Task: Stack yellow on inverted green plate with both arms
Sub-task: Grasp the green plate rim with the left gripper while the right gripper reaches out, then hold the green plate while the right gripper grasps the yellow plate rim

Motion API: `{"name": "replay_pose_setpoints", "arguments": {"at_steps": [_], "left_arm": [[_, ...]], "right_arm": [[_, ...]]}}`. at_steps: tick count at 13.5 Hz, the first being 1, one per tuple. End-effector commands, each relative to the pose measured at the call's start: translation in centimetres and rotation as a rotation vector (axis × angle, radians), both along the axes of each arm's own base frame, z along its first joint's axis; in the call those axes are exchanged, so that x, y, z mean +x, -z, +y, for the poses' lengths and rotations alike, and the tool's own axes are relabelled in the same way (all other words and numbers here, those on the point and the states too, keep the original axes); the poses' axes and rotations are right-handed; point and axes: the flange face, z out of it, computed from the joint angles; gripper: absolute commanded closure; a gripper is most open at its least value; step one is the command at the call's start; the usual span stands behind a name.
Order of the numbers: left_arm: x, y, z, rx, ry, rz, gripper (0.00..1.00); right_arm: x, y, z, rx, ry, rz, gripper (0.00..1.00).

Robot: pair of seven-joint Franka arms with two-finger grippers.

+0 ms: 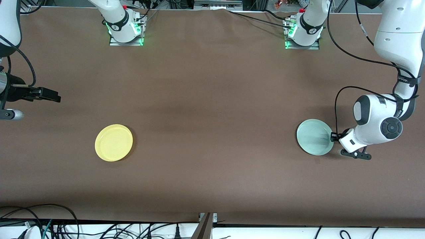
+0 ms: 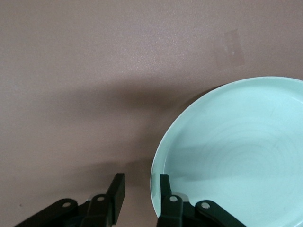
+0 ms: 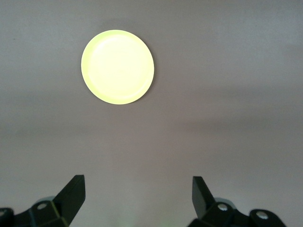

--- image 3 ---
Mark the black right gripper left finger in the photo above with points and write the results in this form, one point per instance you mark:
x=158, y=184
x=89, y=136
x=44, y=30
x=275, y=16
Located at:
x=59, y=212

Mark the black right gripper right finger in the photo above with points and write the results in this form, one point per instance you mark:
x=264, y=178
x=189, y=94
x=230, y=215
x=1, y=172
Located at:
x=213, y=212

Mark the yellow round plate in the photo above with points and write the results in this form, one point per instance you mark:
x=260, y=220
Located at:
x=117, y=67

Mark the brown table mat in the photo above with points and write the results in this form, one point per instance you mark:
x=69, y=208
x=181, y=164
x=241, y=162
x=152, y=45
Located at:
x=213, y=118

